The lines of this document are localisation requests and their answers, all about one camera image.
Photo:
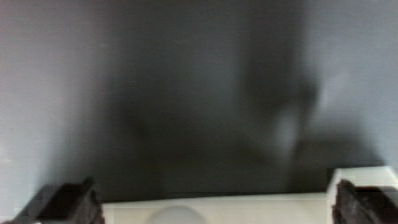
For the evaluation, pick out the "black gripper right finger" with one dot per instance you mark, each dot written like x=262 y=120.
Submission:
x=367 y=204

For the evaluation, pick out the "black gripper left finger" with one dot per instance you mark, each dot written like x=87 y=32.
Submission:
x=63 y=205

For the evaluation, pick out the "white cabinet body box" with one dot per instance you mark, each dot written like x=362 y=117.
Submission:
x=300 y=208

